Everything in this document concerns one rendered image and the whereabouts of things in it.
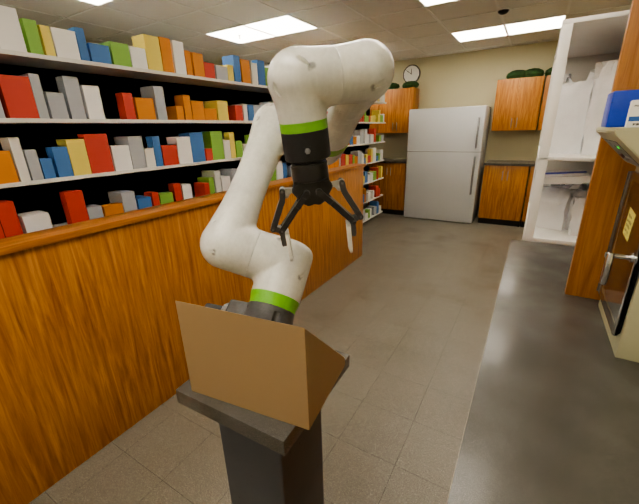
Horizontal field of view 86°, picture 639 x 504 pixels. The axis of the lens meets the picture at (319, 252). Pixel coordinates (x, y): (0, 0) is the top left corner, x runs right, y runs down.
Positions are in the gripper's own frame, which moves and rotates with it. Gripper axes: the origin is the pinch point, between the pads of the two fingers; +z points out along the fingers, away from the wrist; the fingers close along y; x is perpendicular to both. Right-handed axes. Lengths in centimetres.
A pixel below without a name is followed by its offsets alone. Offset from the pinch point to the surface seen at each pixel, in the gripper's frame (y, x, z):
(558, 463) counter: -37, 34, 33
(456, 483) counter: -17, 36, 31
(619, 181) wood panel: -96, -29, 6
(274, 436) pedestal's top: 14.9, 23.3, 28.8
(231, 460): 32, 10, 54
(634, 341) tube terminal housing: -76, 8, 34
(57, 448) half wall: 132, -42, 102
